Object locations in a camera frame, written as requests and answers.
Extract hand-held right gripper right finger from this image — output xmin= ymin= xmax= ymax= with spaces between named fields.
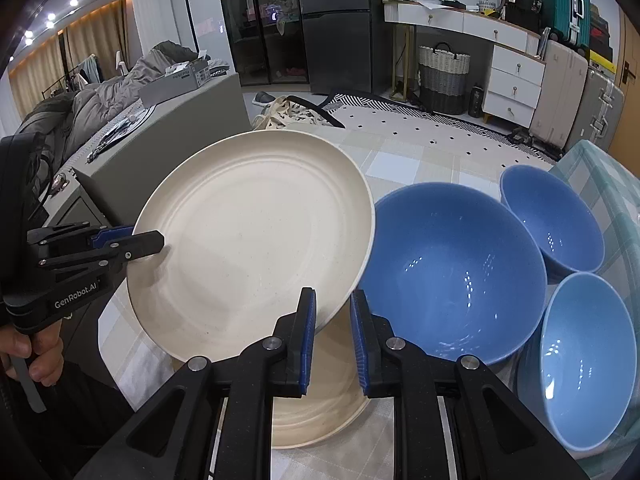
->
xmin=349 ymin=289 xmax=591 ymax=480

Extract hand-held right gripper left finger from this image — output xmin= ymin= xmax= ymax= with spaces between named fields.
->
xmin=82 ymin=286 xmax=318 ymax=480

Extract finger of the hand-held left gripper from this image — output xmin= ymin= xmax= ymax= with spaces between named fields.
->
xmin=37 ymin=230 xmax=166 ymax=275
xmin=26 ymin=223 xmax=134 ymax=257

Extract cream plate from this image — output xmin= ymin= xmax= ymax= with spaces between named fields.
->
xmin=125 ymin=130 xmax=377 ymax=363
xmin=270 ymin=305 xmax=370 ymax=451

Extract large dark blue bowl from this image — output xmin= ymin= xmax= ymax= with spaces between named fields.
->
xmin=357 ymin=182 xmax=548 ymax=366

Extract light blue bowl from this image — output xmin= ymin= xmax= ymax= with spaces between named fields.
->
xmin=517 ymin=271 xmax=638 ymax=453

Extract small dark blue bowl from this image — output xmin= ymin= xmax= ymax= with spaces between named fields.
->
xmin=500 ymin=164 xmax=606 ymax=285

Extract person's left hand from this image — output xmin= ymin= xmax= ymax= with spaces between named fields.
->
xmin=0 ymin=317 xmax=63 ymax=388

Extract black and white papers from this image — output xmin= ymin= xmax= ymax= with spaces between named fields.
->
xmin=87 ymin=105 xmax=156 ymax=163

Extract grey sofa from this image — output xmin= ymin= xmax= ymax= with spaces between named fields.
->
xmin=42 ymin=71 xmax=251 ymax=241

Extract grey quilt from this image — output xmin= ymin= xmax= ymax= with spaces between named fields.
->
xmin=17 ymin=41 xmax=201 ymax=161

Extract grey shoe box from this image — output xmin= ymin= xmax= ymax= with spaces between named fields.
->
xmin=139 ymin=57 xmax=210 ymax=106

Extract clothes rack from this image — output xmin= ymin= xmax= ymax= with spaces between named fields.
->
xmin=42 ymin=50 xmax=131 ymax=96

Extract beige checked tablecloth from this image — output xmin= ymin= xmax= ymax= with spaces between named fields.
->
xmin=97 ymin=120 xmax=601 ymax=480

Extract printed tote bag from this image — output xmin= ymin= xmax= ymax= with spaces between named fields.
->
xmin=250 ymin=95 xmax=346 ymax=133

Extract beige curtains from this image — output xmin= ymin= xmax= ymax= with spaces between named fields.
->
xmin=10 ymin=0 xmax=132 ymax=111

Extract ceiling track light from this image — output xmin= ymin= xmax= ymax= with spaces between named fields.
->
xmin=20 ymin=0 xmax=81 ymax=46

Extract black and white patterned rug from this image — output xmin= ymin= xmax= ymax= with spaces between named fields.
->
xmin=285 ymin=91 xmax=558 ymax=163

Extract dark glass door cabinet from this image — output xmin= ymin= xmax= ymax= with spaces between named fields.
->
xmin=216 ymin=0 xmax=313 ymax=87

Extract dark grey refrigerator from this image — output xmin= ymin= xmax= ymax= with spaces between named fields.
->
xmin=292 ymin=0 xmax=396 ymax=96

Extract woven laundry basket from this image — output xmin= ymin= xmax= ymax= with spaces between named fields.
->
xmin=418 ymin=42 xmax=472 ymax=116

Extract teal checked tablecloth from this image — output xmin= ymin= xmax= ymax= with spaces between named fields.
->
xmin=547 ymin=139 xmax=640 ymax=480

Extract white vanity desk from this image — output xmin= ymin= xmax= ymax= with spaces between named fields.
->
xmin=384 ymin=0 xmax=548 ymax=128

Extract beige suitcase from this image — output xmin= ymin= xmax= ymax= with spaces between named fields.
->
xmin=530 ymin=39 xmax=590 ymax=150

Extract silver suitcase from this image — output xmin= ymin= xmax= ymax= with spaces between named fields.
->
xmin=570 ymin=62 xmax=626 ymax=156

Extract wooden door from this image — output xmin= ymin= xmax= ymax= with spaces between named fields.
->
xmin=607 ymin=10 xmax=640 ymax=176

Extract black bag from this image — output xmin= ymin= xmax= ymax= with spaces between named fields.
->
xmin=505 ymin=0 xmax=543 ymax=31

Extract stack of dark boxes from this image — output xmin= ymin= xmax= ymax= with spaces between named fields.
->
xmin=587 ymin=2 xmax=616 ymax=68

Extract teal suitcase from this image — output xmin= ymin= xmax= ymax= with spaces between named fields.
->
xmin=537 ymin=0 xmax=591 ymax=51

